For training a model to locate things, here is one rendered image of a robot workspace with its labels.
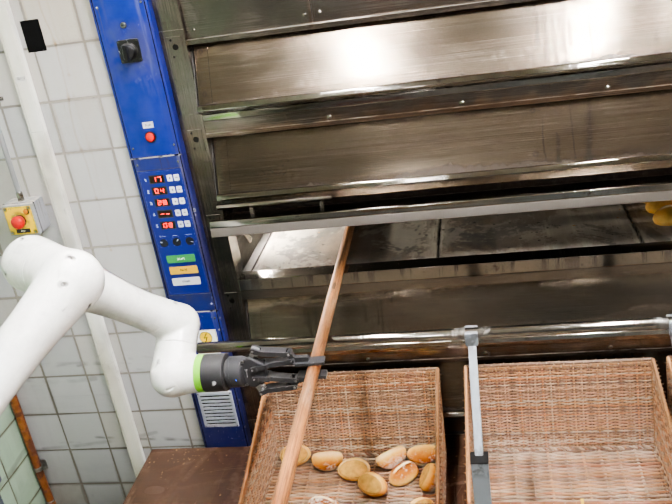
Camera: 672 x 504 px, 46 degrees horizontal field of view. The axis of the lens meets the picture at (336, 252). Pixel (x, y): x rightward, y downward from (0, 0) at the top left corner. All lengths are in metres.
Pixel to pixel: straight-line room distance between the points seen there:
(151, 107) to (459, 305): 1.06
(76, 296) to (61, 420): 1.42
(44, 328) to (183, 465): 1.25
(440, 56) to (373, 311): 0.79
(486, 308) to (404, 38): 0.82
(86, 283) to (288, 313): 1.01
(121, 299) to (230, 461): 0.99
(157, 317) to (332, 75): 0.78
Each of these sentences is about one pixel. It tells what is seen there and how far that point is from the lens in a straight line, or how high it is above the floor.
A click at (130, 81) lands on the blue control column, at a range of 2.29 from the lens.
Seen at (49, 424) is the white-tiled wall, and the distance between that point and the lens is 3.01.
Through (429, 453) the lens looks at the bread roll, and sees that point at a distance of 2.47.
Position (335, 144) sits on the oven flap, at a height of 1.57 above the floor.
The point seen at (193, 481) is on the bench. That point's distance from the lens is 2.66.
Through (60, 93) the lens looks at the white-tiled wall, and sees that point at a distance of 2.42.
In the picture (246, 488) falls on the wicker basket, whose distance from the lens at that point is 2.31.
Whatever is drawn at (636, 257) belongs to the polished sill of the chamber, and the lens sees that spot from 2.36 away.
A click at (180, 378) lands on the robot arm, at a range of 1.93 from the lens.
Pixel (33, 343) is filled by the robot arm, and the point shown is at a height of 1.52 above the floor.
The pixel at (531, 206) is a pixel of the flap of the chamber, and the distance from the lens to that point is 2.10.
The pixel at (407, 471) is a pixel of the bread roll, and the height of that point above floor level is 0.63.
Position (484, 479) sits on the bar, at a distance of 1.97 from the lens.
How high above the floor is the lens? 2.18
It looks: 24 degrees down
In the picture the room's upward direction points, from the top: 9 degrees counter-clockwise
